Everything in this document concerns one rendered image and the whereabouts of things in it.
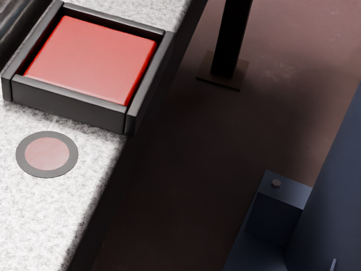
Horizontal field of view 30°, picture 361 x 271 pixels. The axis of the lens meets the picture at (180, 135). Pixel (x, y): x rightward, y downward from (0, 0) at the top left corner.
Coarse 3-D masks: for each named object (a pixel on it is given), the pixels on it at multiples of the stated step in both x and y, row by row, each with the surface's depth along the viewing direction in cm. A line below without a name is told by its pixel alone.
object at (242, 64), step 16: (240, 0) 160; (224, 16) 164; (240, 16) 163; (224, 32) 168; (240, 32) 166; (224, 48) 171; (240, 48) 175; (208, 64) 180; (224, 64) 175; (240, 64) 182; (208, 80) 176; (224, 80) 177; (240, 80) 178
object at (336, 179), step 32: (352, 128) 108; (352, 160) 110; (256, 192) 152; (288, 192) 153; (320, 192) 121; (352, 192) 113; (256, 224) 141; (288, 224) 137; (320, 224) 123; (352, 224) 118; (256, 256) 140; (288, 256) 138; (320, 256) 127; (352, 256) 124
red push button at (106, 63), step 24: (72, 24) 40; (96, 24) 40; (48, 48) 38; (72, 48) 38; (96, 48) 39; (120, 48) 39; (144, 48) 39; (48, 72) 37; (72, 72) 37; (96, 72) 37; (120, 72) 37; (144, 72) 38; (96, 96) 36; (120, 96) 36
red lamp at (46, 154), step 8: (32, 144) 35; (40, 144) 35; (48, 144) 35; (56, 144) 35; (64, 144) 35; (32, 152) 34; (40, 152) 35; (48, 152) 35; (56, 152) 35; (64, 152) 35; (32, 160) 34; (40, 160) 34; (48, 160) 34; (56, 160) 34; (64, 160) 34; (40, 168) 34; (48, 168) 34; (56, 168) 34
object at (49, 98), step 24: (48, 24) 39; (120, 24) 40; (144, 24) 40; (24, 48) 37; (168, 48) 39; (24, 72) 37; (24, 96) 36; (48, 96) 36; (72, 96) 35; (144, 96) 36; (96, 120) 36; (120, 120) 35
